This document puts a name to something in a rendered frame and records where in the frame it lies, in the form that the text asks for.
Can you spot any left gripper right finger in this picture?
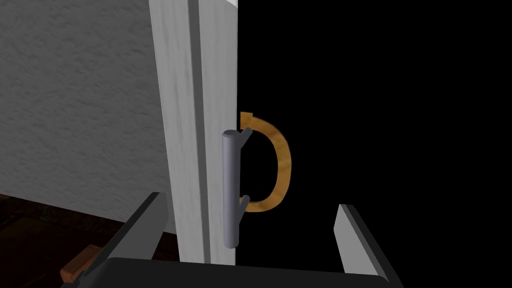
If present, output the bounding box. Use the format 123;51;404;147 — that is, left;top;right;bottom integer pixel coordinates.
333;203;395;282

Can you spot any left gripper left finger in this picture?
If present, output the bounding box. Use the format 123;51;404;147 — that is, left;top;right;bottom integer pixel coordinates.
79;191;171;280

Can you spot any brown wooden block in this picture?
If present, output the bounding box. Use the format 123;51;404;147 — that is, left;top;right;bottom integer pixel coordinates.
59;244;104;283

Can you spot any white door leaf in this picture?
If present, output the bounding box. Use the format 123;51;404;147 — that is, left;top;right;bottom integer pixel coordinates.
148;0;239;267

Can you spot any grey and wooden door handle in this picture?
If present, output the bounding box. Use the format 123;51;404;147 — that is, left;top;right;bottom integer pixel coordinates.
221;111;293;250

